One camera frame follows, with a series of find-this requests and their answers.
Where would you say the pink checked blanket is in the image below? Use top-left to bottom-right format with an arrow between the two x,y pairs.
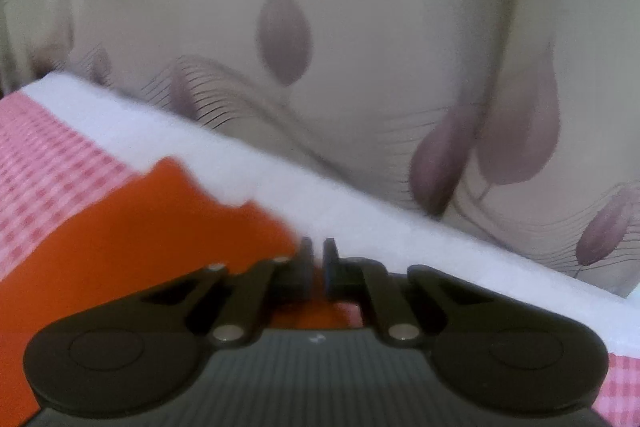
0,88 -> 640,427

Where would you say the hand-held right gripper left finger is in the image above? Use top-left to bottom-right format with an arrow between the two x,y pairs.
135,236 -> 316,350

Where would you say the beige leaf-print curtain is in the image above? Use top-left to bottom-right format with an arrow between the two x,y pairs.
0,0 -> 640,300

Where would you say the orange cloth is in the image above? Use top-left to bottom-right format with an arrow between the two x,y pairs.
0,156 -> 362,427

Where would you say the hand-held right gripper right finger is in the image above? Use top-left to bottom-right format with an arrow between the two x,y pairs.
322,237 -> 496,351

